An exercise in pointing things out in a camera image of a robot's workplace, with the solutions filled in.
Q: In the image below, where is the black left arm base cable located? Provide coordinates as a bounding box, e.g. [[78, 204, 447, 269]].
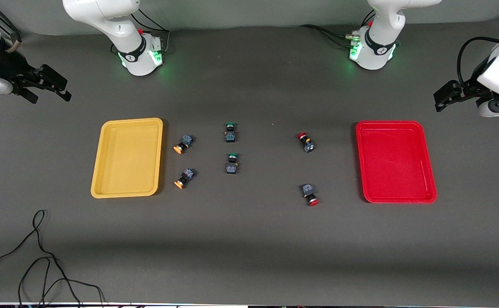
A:
[[298, 9, 377, 48]]

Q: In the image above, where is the loose thin black cable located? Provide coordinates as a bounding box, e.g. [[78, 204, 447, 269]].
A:
[[0, 209, 105, 308]]

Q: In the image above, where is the yellow plastic tray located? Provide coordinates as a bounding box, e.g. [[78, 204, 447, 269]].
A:
[[90, 118, 164, 199]]

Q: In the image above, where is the red plastic tray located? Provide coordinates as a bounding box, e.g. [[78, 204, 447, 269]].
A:
[[356, 121, 437, 204]]

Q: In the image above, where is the red push button switch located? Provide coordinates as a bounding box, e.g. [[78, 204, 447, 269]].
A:
[[297, 132, 315, 154], [301, 184, 321, 207]]

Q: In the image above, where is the black right arm base cable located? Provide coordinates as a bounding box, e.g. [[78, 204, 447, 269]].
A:
[[110, 8, 171, 55]]

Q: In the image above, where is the yellow push button switch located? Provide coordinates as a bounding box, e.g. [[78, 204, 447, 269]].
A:
[[173, 134, 195, 154], [174, 168, 197, 190]]

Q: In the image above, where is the black arm base cable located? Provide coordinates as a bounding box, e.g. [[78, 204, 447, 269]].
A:
[[110, 8, 171, 55], [298, 9, 377, 48]]

